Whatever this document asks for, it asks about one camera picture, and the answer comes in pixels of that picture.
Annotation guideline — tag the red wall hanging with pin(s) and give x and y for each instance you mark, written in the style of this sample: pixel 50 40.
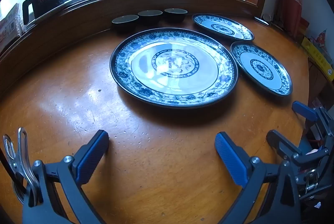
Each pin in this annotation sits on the red wall hanging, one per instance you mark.
pixel 294 10

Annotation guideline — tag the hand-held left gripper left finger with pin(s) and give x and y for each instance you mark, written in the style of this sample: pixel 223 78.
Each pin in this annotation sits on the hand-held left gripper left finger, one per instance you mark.
pixel 91 156

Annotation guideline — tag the dark small bowl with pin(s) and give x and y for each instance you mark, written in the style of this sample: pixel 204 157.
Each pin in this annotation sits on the dark small bowl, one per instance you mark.
pixel 150 18
pixel 175 15
pixel 125 23

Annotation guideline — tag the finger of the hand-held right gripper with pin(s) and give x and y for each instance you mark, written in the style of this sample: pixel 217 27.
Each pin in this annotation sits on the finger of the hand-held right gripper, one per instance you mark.
pixel 304 110
pixel 281 143

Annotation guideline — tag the plastic snack packet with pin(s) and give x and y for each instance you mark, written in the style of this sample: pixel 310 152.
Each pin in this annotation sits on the plastic snack packet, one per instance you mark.
pixel 9 25

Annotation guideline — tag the colourful paper figure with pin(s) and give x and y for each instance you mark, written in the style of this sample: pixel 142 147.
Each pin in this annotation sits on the colourful paper figure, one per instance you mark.
pixel 321 40

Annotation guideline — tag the white cylinder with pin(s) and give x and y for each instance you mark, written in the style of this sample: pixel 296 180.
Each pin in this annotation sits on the white cylinder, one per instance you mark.
pixel 267 17

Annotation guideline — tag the yellow box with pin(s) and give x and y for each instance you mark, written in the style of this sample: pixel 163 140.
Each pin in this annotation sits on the yellow box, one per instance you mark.
pixel 317 57

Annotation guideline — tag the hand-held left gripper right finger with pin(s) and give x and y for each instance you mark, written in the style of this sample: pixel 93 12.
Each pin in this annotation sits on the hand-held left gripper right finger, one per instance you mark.
pixel 229 158

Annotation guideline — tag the white tray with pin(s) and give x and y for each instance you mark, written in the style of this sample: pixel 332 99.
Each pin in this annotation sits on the white tray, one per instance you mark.
pixel 66 3

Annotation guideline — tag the metal spring clip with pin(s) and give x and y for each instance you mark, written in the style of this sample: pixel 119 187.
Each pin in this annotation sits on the metal spring clip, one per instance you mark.
pixel 22 164

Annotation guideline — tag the large blue patterned plate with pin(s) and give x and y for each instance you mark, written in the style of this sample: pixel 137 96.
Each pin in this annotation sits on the large blue patterned plate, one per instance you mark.
pixel 172 65

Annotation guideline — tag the small blue patterned plate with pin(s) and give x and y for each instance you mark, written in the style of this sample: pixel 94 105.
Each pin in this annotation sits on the small blue patterned plate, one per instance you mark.
pixel 221 27
pixel 261 67

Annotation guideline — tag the wooden window sill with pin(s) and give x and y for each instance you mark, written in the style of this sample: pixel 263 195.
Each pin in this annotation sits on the wooden window sill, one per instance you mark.
pixel 78 20

